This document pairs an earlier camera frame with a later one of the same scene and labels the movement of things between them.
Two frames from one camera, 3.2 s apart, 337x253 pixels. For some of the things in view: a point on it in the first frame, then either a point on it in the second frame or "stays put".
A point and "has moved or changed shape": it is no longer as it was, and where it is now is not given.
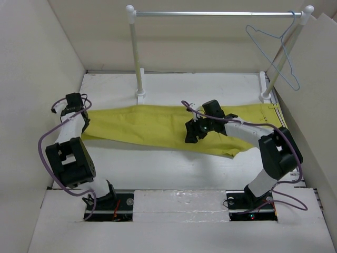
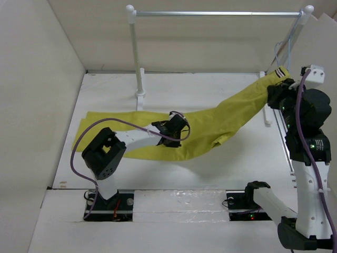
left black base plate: [114, 206] stays put
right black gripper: [192, 130] to [277, 91]
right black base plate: [243, 205] stays put
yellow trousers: [166, 125] has moved or changed shape
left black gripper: [86, 125] to [175, 144]
